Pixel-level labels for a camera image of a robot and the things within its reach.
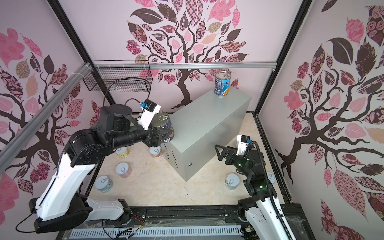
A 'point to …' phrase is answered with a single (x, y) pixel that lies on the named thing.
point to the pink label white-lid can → (123, 169)
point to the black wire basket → (121, 76)
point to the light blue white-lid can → (232, 181)
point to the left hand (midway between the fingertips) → (163, 129)
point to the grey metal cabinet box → (201, 128)
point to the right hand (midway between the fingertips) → (221, 146)
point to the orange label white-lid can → (155, 152)
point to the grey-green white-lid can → (104, 184)
